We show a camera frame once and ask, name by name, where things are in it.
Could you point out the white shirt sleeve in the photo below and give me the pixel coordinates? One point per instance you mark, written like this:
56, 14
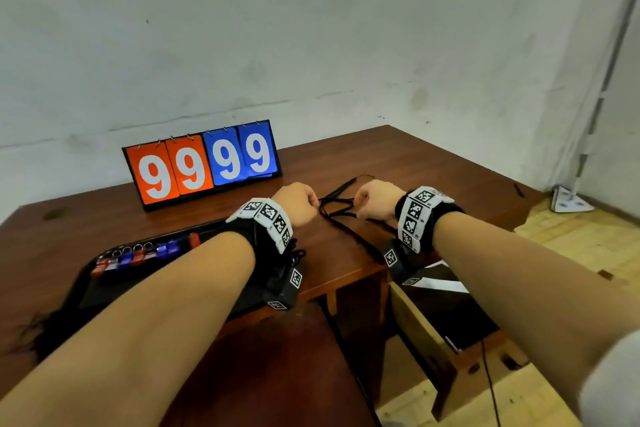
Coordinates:
615, 386

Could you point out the orange blue flip scoreboard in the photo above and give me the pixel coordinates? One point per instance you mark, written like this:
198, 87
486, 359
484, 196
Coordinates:
200, 166

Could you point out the white stand base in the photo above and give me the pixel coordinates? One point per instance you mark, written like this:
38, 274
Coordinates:
570, 201

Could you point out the brown wooden desk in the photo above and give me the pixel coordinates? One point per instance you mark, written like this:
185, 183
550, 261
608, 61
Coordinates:
450, 161

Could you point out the person's left hand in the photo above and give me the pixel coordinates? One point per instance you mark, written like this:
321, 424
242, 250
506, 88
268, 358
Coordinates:
297, 204

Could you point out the person's left forearm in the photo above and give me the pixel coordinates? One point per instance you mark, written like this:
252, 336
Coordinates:
125, 336

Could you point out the white pole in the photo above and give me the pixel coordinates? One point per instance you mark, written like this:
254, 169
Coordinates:
597, 106

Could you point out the person's right forearm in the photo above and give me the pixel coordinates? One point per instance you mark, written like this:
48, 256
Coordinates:
530, 286

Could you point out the group of coloured plastic clips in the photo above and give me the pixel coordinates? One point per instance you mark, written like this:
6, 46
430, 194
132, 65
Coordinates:
135, 257

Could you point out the black white marker wristband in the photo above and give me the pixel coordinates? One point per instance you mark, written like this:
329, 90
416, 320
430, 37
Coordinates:
270, 216
415, 219

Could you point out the person's right hand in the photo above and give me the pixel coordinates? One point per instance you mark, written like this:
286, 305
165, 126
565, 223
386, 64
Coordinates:
380, 199

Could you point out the black plastic tray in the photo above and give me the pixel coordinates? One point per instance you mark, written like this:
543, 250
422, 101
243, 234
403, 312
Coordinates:
240, 301

